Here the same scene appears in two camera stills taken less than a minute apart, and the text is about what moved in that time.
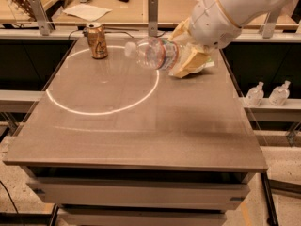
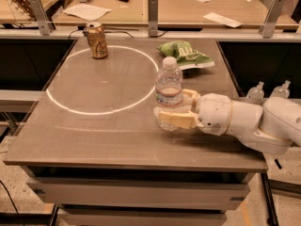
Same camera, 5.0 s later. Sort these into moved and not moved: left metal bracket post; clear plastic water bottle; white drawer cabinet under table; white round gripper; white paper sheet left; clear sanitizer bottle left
Moved: white round gripper; clear plastic water bottle
Not moved: white drawer cabinet under table; clear sanitizer bottle left; left metal bracket post; white paper sheet left
